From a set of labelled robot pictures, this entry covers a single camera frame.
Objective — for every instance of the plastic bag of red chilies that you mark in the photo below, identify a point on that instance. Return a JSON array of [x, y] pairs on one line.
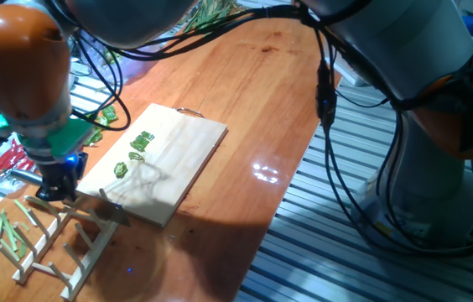
[[6, 163]]

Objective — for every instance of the short pale onion piece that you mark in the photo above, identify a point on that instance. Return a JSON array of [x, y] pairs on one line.
[[24, 226]]

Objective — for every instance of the green chili slice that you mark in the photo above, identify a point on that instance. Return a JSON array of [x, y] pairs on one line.
[[138, 146], [136, 156], [142, 139]]

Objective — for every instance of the pile of green stalks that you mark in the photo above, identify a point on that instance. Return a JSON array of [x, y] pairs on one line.
[[209, 14]]

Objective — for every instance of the wooden peg dish rack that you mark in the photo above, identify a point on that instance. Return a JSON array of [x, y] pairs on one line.
[[90, 258]]

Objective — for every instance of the green chili stem end piece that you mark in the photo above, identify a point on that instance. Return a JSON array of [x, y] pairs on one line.
[[120, 170]]

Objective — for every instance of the green onion leaf piece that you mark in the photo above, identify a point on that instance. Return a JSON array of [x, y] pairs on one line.
[[22, 249], [8, 230]]

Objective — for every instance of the steel cleaver knife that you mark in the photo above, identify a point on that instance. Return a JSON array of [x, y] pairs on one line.
[[106, 211]]

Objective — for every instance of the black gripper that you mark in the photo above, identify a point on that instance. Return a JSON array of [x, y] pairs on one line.
[[62, 172]]

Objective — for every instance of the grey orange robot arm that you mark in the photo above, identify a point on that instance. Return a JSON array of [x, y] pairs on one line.
[[387, 42]]

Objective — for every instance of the green pepper piece pale inside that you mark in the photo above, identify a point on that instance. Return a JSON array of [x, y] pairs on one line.
[[110, 113]]

